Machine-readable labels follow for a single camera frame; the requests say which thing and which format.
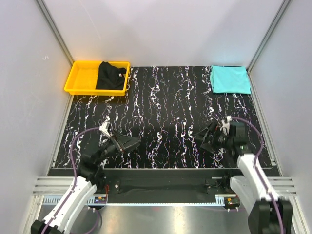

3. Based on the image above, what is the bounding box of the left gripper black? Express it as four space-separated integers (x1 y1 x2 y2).
95 129 140 164

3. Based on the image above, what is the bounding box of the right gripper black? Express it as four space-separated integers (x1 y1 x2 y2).
192 122 233 155

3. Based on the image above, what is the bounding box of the teal t shirt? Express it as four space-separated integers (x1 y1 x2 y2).
210 65 251 95

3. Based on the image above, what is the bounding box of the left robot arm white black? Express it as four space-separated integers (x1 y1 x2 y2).
30 130 140 234

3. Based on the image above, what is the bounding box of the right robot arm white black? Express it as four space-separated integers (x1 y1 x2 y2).
194 116 293 234

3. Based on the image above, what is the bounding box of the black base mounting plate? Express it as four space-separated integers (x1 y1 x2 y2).
99 169 242 204

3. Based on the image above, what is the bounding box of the black marble pattern mat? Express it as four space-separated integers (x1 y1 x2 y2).
53 66 261 169

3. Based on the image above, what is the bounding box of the left small circuit board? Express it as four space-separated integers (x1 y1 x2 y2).
94 196 107 204

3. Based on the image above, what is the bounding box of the small circuit board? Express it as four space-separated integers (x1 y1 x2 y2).
94 196 107 204
225 197 240 209

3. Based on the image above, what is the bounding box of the right small circuit board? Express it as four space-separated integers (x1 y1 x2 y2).
225 197 240 209

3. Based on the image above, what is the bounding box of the black t shirt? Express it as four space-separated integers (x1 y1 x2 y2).
96 62 127 90

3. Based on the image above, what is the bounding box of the yellow plastic bin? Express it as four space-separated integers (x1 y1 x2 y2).
64 60 130 96

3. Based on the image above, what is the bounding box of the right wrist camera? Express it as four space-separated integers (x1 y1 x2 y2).
220 116 232 135

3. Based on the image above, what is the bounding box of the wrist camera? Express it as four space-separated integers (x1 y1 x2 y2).
99 121 112 138
220 116 232 135

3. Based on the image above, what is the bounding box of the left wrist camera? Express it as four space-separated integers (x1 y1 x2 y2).
99 121 112 138

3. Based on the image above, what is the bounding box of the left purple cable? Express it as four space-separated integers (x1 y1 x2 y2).
40 126 109 234

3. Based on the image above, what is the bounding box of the aluminium frame rail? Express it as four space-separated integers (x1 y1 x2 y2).
32 176 296 196

